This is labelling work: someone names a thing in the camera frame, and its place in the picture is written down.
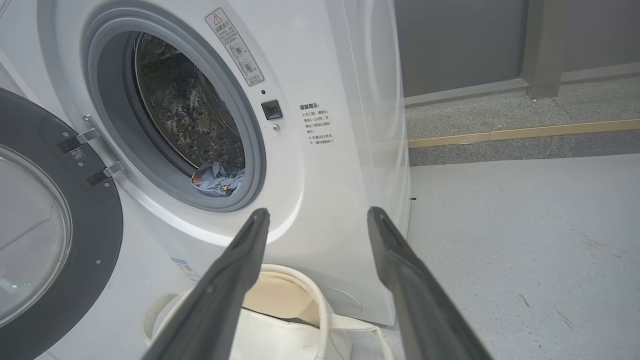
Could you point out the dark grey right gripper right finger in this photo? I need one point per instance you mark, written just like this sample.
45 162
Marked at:
415 300

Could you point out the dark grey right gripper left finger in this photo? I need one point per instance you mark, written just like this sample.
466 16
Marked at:
220 300

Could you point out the light blue printed garment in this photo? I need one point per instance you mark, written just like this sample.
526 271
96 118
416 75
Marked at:
220 180

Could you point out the black glass washer door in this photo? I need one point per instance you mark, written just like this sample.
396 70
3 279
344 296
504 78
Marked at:
95 225

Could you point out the cream canvas laundry basket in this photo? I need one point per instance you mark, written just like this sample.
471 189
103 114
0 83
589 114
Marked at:
280 295

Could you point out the white front-load washing machine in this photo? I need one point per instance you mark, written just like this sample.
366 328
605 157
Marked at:
325 200

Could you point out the stainless steel washing machine drum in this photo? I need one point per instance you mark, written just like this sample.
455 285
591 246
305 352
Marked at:
185 105

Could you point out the metal door hinge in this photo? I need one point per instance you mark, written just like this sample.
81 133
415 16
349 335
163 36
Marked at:
87 134

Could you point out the grey rubber door gasket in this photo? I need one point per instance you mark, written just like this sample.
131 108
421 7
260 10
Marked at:
107 100

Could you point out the blue energy label sticker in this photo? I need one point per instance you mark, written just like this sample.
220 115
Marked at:
182 267

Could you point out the round white filter cover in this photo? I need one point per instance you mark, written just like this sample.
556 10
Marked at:
345 300

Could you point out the white warning sticker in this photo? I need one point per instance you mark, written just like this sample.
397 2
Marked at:
235 47

